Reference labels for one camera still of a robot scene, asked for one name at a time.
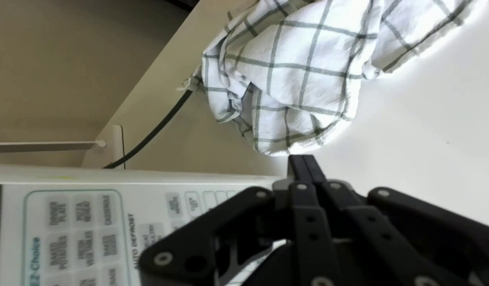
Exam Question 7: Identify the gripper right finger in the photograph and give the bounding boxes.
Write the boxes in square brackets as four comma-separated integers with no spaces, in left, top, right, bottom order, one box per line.
[303,155,489,286]

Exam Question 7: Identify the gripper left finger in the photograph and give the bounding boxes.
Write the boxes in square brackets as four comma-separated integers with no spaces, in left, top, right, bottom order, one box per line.
[137,155,341,286]

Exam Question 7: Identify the white microwave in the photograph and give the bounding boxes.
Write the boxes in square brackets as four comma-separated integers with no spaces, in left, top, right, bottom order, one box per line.
[0,164,289,286]

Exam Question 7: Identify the white checked cloth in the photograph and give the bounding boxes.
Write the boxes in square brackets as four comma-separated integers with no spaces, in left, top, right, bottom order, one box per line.
[200,0,473,157]

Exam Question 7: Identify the black cable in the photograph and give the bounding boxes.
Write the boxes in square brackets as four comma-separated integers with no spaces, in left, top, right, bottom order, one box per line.
[103,89,194,170]

